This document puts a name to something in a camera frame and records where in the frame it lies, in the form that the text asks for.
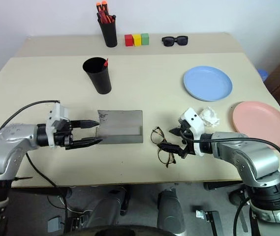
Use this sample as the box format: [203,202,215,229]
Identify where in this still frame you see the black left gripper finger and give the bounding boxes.
[65,138,104,150]
[70,119,100,130]

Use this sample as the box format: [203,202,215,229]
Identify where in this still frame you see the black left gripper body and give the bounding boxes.
[53,119,73,150]

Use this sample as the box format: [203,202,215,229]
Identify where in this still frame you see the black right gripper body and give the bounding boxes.
[179,120,196,156]

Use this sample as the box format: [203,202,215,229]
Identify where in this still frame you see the wide black cup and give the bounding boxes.
[82,57,113,95]

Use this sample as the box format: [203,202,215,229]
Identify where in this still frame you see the tortoiseshell eyeglasses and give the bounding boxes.
[150,126,177,169]

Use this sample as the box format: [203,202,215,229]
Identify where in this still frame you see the crumpled white tissue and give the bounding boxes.
[198,107,221,128]

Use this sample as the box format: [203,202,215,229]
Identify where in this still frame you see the grey metal tray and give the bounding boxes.
[97,109,144,145]

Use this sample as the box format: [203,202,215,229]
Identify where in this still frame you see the blue plate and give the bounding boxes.
[183,65,234,103]

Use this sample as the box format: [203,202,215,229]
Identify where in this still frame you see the black table foot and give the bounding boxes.
[203,180,245,192]

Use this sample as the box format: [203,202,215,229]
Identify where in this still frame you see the dark grey rounded housing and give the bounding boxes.
[157,187,187,236]
[87,186,131,229]

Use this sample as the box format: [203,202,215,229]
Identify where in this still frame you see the pink plate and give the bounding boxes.
[228,100,280,150]

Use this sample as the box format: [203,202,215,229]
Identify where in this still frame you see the small grey box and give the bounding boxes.
[47,216,64,234]

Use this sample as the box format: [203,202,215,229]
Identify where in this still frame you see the black sunglasses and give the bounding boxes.
[161,35,189,47]

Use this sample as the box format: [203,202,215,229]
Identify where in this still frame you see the tall black pen holder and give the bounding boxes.
[97,15,118,48]

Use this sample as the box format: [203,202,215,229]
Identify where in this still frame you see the yellow block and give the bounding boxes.
[132,33,142,47]

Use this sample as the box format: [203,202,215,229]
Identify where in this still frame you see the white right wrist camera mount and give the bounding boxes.
[178,107,206,157]

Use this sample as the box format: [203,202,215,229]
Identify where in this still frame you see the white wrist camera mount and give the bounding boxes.
[45,100,71,148]
[178,107,206,157]

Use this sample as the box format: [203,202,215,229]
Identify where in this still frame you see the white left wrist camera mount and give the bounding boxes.
[45,100,71,148]

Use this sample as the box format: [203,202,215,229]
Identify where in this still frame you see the metal bracket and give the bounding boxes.
[195,209,221,236]

